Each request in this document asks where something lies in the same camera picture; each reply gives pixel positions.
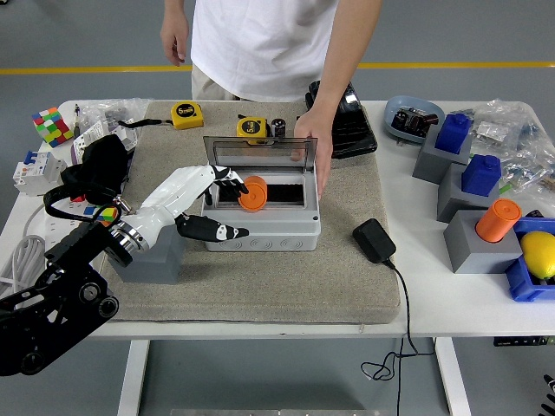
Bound white circuit breaker blue lever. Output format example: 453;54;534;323
11;146;69;198

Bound white power strip cable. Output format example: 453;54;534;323
0;203;47;300

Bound grey plastic junction box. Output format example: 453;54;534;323
201;171;323;253

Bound blue plastic block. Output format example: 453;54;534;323
434;113;473;155
460;154;502;197

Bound white table leg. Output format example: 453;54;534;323
116;339;151;416
434;337;472;416

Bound person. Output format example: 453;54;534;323
160;0;382;201

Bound black tape measure strap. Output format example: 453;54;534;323
117;117;174;130

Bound robot right hand black fingers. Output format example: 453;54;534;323
539;374;555;416

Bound black table control panel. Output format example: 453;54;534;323
493;335;555;348

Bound clear bags of components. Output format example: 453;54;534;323
459;98;555;194

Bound small colourful puzzle cube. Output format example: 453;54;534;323
82;204;121;227

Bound person's right hand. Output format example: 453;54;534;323
160;19;191;68

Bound clear plastic bag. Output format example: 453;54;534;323
80;97;151;131

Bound black glossy pad with stand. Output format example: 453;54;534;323
304;80;379;159

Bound blue-grey bowl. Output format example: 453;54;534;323
384;94;447;146

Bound black adapter cord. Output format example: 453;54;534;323
360;257;437;416

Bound yellow square tape measure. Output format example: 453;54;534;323
170;101;205;130

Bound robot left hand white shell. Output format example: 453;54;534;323
128;165;251;250

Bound white printed package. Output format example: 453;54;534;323
69;119;114;166

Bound blue plastic bin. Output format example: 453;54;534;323
505;216;555;302

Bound white power strip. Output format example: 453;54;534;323
42;197;95;252

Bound large colourful puzzle cube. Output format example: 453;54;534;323
31;107;75;149

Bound yellow tape measure round face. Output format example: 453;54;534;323
236;115;270;140

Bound person's left hand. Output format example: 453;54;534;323
293;107;335;201

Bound black cloth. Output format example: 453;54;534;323
59;133;131;205

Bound small white breaker module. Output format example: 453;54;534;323
116;127;140;151

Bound yellow lemon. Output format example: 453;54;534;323
519;231;555;281

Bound black power adapter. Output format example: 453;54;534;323
351;218;397;263

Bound grey block with round hole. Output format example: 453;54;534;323
106;216;188;285

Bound grey block holder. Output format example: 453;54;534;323
411;127;474;185
436;162;502;224
442;209;524;275

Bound grey-brown mat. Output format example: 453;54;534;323
94;100;402;324

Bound smoked transparent box lid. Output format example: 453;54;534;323
202;135;319;174

